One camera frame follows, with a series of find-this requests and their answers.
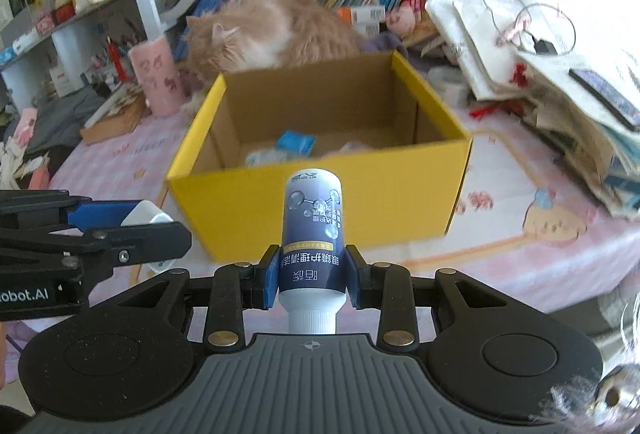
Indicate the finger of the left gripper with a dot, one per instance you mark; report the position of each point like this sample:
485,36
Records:
125,241
58,210

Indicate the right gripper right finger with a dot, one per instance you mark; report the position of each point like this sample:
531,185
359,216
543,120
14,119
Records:
387,288

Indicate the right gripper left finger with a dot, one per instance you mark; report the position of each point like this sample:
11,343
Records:
235,288

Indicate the white charger adapter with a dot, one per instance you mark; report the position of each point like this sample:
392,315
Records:
145,213

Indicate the blue spray bottle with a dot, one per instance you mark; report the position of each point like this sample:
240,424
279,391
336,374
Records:
312,281

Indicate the yellow tape roll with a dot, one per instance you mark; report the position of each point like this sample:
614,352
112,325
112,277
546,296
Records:
263,157

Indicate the pink knit glove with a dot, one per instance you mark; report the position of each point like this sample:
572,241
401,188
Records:
353,147

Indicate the blue packet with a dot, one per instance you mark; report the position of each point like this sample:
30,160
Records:
296,143

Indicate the orange pink bottle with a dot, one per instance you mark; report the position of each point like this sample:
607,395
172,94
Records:
40,179

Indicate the pink phone case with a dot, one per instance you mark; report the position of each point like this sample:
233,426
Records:
25,127

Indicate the grey cloth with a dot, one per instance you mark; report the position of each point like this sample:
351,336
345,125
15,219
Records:
56,124

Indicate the yellow cardboard box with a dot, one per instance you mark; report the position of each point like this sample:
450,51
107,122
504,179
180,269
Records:
404,189

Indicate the wooden chessboard box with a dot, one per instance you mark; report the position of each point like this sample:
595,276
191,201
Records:
120,114

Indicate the pink cylindrical container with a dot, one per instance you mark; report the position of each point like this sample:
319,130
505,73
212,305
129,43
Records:
157,74

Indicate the clear tape roll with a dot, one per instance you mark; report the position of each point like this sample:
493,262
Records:
450,84

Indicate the fluffy orange cat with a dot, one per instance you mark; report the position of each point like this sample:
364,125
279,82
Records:
249,35

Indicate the pink pig plush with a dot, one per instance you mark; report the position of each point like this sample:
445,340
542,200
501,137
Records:
401,20

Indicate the stack of papers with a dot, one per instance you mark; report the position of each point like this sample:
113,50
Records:
518,49

